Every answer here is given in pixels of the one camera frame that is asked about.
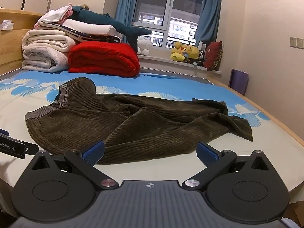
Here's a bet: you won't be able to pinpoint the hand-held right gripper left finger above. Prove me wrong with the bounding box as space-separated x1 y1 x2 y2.
31 141 120 191

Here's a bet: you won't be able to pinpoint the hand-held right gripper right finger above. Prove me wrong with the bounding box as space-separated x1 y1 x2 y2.
182 142 272 192

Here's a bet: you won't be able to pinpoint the brown corduroy pants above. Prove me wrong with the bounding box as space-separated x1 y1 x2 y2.
25 77 253 165

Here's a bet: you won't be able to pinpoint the purple box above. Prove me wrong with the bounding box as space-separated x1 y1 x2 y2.
228 68 249 96

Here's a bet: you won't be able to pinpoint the blue floral bedsheet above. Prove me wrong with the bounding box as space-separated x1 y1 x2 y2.
0 69 304 193

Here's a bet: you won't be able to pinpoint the wooden headboard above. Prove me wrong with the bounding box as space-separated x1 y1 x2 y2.
0 9 44 73

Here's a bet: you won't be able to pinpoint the white folded fleece blanket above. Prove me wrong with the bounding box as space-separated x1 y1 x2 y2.
21 29 79 74

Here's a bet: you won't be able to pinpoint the red folded quilt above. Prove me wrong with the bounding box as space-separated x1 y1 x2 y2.
68 41 140 78

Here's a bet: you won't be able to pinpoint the red cushion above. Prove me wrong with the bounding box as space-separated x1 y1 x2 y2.
204 41 223 72

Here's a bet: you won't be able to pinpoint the window sill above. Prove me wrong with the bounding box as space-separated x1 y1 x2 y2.
138 53 221 78

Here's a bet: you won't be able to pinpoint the yellow bear plush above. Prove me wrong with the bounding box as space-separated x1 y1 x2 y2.
184 45 203 65

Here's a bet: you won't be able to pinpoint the tissue pack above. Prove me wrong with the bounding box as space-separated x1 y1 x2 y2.
0 20 15 31

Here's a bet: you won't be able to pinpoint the yellow duck plush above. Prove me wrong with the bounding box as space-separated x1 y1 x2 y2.
170 41 188 63

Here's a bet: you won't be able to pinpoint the white plush toy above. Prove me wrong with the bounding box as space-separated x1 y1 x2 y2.
137 36 154 56

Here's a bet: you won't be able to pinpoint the white folded quilt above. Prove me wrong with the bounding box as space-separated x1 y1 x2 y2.
62 19 123 44

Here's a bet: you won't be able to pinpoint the pink and white cloth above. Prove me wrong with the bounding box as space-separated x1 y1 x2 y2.
34 3 73 29

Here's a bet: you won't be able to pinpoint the blue shark plush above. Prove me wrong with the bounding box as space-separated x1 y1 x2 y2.
69 5 152 54

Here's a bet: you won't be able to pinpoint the blue curtain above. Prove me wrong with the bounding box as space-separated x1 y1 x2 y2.
195 0 222 45
115 0 140 44

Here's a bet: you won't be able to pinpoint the window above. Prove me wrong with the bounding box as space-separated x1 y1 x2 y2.
132 0 207 49

